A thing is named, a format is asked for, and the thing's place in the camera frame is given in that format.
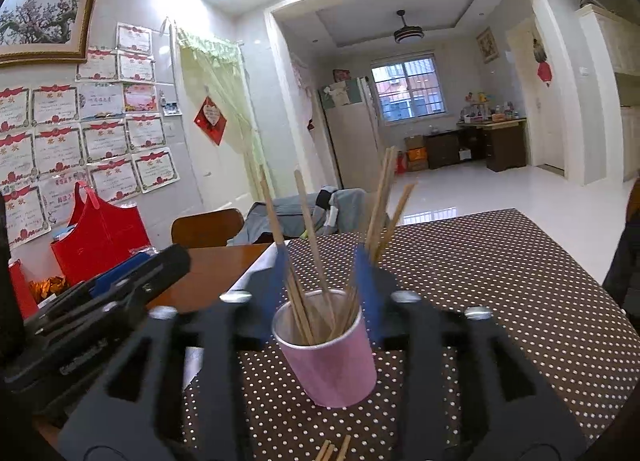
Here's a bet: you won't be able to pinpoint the clutter of desk items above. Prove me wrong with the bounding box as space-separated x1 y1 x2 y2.
460 91 526 122

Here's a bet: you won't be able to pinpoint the brown polka dot mat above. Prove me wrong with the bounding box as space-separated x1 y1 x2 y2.
182 208 640 461

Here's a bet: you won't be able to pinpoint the light green curtain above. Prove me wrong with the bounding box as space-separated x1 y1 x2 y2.
175 26 266 206

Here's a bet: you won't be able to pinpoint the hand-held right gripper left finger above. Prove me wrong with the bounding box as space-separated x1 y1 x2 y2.
57 243 291 461

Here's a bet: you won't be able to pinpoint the wall of framed certificates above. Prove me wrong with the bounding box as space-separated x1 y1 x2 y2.
0 22 181 249

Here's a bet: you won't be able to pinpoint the wooden chair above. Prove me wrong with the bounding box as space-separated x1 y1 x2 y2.
171 208 246 248

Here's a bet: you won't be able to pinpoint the ceiling fan lamp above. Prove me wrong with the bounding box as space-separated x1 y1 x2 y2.
392 10 426 44

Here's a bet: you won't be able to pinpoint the red gift bag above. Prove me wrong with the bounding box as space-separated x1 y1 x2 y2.
50 181 152 287

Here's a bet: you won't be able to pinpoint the red paper packet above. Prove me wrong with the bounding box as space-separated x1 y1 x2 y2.
7 258 39 319

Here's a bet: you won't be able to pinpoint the red diamond wall ornament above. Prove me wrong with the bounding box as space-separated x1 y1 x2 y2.
194 96 228 146

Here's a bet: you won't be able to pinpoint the white tall cabinet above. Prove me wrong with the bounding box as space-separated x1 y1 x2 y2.
575 3 640 184

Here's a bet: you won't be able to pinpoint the dark cloth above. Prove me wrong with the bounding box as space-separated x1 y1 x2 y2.
602 178 640 327

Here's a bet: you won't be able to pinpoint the orange wrapped snacks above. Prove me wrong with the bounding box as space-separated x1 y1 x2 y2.
30 276 68 300

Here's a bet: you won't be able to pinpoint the white refrigerator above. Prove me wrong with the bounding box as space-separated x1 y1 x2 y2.
319 77 381 189

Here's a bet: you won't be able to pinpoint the white door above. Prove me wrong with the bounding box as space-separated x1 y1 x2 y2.
505 16 566 174

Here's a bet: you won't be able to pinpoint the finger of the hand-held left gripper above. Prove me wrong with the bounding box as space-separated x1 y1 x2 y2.
40 243 192 312
22 286 166 342

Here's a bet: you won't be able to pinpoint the dark wooden desk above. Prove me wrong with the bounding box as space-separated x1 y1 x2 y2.
425 117 528 172

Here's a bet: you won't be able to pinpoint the pink paper cup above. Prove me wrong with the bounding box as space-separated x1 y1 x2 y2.
271 289 378 409

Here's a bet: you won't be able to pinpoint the grey jacket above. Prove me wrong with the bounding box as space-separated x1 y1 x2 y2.
227 186 366 247

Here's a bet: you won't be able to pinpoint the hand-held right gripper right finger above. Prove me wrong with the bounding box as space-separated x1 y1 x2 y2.
352 245 588 461

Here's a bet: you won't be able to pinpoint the framed blossom painting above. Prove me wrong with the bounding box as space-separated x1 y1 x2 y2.
0 0 101 66

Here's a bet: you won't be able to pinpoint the barred window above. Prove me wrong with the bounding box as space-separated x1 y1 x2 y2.
371 55 447 124

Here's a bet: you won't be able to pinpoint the small framed wall picture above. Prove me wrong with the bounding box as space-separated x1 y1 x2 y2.
475 27 500 64

